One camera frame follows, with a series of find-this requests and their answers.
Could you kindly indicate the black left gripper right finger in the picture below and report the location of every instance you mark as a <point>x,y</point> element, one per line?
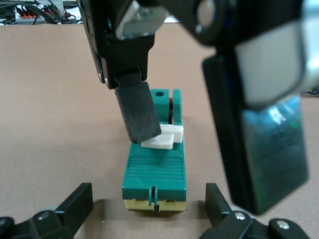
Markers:
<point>221,219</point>

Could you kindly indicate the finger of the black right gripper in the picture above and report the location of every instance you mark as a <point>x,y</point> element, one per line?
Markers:
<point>261,149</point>
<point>138,112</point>

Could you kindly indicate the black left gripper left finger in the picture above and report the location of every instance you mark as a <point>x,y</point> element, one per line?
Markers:
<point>67,216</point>

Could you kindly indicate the green terminal block module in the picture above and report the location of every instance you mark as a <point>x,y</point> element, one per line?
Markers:
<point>154,174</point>

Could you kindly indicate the grey power strip red switches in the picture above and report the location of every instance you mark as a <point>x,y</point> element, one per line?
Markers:
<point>27,15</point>

